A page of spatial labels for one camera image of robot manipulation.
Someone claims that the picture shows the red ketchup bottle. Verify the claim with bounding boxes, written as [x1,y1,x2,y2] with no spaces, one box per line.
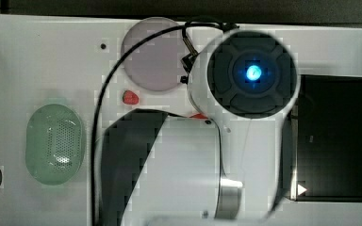
[190,113,207,120]

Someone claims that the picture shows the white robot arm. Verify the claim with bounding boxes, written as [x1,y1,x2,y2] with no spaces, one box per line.
[97,30,300,226]

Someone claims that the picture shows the silver black toaster oven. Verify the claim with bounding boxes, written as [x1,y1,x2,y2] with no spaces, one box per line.
[280,74,362,202]

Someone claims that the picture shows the grey round plate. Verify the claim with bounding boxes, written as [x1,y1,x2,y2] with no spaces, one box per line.
[121,17,189,91]

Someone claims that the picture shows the red strawberry toy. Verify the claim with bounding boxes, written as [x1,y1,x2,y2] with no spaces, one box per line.
[122,90,140,105]

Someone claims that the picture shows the green perforated colander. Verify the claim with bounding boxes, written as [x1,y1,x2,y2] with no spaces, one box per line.
[25,102,85,186]

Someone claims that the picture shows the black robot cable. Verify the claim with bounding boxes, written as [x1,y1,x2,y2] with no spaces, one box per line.
[90,20,239,226]

